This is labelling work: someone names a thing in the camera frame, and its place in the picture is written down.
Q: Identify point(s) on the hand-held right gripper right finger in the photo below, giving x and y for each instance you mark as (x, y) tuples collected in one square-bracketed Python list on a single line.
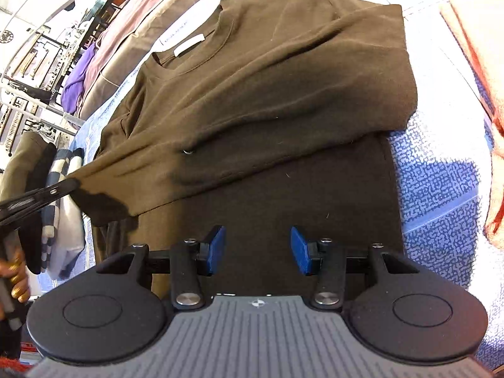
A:
[(301, 250)]

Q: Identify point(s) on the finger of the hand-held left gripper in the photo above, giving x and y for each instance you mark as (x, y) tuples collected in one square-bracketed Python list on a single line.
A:
[(43, 195)]

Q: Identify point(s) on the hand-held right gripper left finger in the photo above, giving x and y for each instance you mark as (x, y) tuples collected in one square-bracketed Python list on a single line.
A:
[(216, 250)]

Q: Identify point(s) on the dark brown t-shirt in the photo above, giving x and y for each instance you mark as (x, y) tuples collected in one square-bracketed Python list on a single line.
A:
[(275, 86)]

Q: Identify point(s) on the person's left hand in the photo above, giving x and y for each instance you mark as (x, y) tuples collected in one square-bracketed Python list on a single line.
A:
[(17, 279)]

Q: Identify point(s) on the folded black garment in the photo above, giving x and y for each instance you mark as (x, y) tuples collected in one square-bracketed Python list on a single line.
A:
[(33, 236)]

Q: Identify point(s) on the folded checkered garment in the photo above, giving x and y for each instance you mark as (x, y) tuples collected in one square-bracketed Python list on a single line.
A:
[(59, 161)]

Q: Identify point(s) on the folded light grey garment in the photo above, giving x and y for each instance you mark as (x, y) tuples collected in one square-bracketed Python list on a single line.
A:
[(69, 244)]

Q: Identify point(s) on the purple cloth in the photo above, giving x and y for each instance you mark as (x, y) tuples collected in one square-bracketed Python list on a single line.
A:
[(75, 86)]

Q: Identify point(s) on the dark red cloth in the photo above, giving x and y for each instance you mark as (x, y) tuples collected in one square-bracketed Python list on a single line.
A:
[(13, 364)]

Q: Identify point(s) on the brown bed cover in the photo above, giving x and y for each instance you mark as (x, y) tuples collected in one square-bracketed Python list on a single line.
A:
[(114, 71)]

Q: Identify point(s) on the blue plaid bed sheet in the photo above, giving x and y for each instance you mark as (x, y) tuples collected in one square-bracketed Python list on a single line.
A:
[(437, 189)]

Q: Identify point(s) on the dark wooden chair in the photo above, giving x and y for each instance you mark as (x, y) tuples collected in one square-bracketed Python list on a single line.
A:
[(106, 12)]

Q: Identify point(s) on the mauve blanket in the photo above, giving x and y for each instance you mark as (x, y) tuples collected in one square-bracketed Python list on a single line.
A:
[(130, 19)]

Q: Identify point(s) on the orange cloth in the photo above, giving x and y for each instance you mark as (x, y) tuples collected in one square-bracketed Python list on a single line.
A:
[(478, 35)]

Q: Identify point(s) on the wall display racks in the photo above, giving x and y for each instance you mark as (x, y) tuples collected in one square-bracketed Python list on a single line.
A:
[(23, 63)]

